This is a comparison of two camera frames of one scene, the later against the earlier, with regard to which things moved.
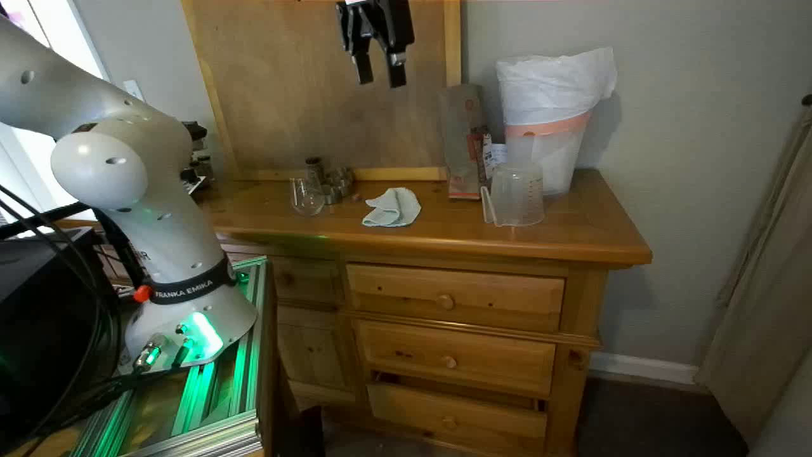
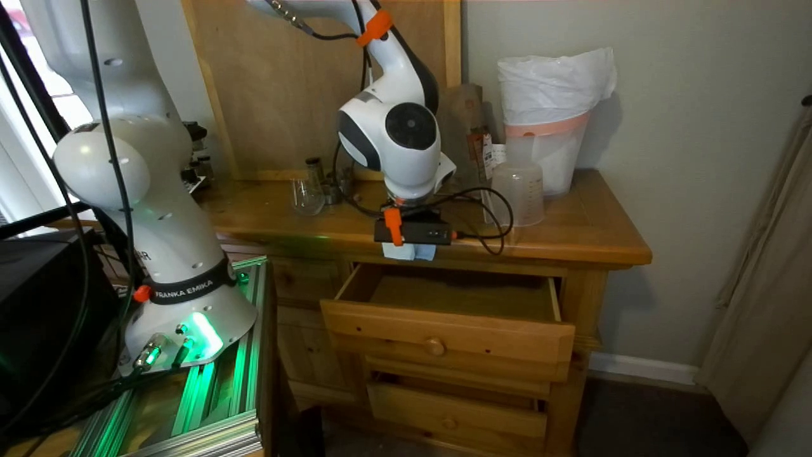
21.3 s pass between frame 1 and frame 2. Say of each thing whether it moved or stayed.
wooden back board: stayed
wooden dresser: stayed
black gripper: moved
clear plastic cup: stayed
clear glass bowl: stayed
